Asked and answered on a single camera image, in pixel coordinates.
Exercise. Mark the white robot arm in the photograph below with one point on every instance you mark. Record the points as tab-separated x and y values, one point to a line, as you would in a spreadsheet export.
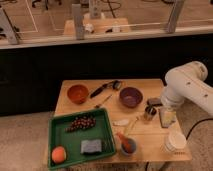
188	82

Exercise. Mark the purple bowl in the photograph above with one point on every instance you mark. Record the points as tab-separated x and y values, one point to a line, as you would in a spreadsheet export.
130	97

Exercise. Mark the orange bowl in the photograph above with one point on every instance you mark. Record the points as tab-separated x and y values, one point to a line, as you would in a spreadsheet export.
78	93

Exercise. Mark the small screwdriver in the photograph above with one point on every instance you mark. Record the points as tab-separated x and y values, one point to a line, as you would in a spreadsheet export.
105	100

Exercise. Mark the yellow spoon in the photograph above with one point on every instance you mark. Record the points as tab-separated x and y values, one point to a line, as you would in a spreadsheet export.
130	126

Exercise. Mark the bunch of dark grapes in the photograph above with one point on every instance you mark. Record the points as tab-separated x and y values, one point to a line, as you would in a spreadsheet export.
81	123

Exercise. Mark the dark grey block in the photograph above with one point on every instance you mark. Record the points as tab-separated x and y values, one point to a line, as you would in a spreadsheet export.
154	102

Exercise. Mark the small metal cup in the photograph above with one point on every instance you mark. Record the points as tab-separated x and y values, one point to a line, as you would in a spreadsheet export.
150	112

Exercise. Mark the wooden table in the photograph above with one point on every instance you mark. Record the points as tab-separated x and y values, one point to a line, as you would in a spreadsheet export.
148	136

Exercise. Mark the grey blue sponge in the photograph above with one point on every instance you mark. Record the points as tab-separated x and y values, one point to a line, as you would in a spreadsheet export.
91	146

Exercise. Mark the green plastic tray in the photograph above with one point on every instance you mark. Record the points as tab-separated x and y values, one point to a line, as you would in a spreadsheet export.
72	141

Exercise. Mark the orange carrot toy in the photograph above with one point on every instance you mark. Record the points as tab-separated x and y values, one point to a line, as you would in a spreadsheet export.
124	141

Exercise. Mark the blue grey cup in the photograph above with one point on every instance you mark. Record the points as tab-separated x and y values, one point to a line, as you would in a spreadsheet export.
133	147

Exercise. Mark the orange fruit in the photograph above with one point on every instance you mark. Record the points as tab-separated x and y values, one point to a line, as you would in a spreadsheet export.
58	154

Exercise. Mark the white paper cup stack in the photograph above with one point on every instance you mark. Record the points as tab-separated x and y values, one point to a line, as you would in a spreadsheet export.
175	141

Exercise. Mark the black handled brush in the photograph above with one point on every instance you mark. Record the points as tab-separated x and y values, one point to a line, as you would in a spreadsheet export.
115	85

